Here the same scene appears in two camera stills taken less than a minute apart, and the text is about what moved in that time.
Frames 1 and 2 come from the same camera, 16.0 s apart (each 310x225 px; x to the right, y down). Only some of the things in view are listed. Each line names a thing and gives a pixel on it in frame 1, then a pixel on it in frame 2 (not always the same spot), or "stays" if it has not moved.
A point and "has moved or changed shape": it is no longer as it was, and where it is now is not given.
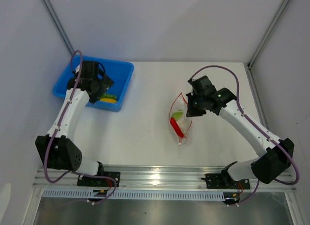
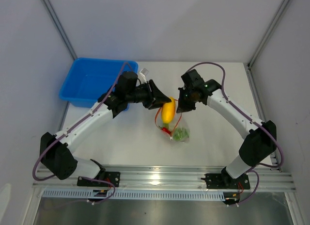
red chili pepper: [177, 127] -> [165, 130]
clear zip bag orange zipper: [179, 123] has moved or changed shape
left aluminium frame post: [52, 13] stays
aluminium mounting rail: [145, 178] stays
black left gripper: [106, 83] -> [155, 95]
